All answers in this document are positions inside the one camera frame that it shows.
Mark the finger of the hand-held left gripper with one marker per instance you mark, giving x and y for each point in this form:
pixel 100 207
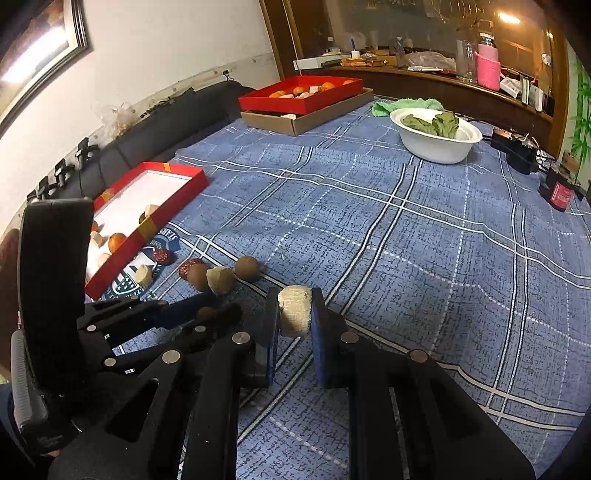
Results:
pixel 184 339
pixel 138 314

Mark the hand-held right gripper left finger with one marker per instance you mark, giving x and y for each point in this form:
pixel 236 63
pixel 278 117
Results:
pixel 272 360

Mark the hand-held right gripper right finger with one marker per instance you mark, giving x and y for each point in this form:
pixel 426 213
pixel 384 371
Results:
pixel 319 350

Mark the brown longan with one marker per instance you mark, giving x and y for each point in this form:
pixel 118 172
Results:
pixel 247 267
pixel 206 314
pixel 199 278

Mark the red box with yellow tape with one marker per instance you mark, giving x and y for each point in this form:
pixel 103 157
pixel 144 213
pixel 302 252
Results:
pixel 120 259

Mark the crumpled clear plastic bag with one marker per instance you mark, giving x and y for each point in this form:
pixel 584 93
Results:
pixel 115 120

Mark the black leather sofa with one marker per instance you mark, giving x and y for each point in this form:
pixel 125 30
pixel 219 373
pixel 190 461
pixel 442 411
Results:
pixel 184 115

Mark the brown cardboard box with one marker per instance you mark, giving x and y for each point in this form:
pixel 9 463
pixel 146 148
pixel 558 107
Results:
pixel 268 122

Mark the white bowl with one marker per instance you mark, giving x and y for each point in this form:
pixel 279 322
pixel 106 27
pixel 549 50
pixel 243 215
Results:
pixel 434 150

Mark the plain red box tray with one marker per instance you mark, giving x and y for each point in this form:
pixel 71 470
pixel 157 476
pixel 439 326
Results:
pixel 272 105

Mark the green cloth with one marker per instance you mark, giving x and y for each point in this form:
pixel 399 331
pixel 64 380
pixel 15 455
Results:
pixel 388 107

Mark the green leaves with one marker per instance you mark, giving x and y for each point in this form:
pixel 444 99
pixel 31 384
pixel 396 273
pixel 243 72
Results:
pixel 438 124

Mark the black power adapter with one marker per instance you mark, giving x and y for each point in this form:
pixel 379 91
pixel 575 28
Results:
pixel 517 154

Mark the flat white box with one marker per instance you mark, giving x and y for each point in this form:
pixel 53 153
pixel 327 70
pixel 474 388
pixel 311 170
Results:
pixel 316 63

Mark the wooden glass cabinet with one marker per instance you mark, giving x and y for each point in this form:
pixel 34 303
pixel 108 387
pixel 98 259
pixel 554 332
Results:
pixel 277 37

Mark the pinkish plastic bag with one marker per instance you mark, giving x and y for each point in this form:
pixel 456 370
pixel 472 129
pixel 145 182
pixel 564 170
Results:
pixel 429 60

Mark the clear glass pitcher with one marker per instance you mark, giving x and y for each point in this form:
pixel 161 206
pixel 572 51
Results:
pixel 466 62

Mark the pink container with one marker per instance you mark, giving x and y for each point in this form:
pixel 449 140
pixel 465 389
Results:
pixel 488 71

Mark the black wall plug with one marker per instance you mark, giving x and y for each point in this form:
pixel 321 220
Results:
pixel 85 150
pixel 63 170

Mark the framed wall picture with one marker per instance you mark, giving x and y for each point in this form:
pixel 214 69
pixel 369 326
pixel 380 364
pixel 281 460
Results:
pixel 41 60

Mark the green bamboo wall sticker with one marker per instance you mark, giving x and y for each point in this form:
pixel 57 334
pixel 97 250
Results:
pixel 582 115

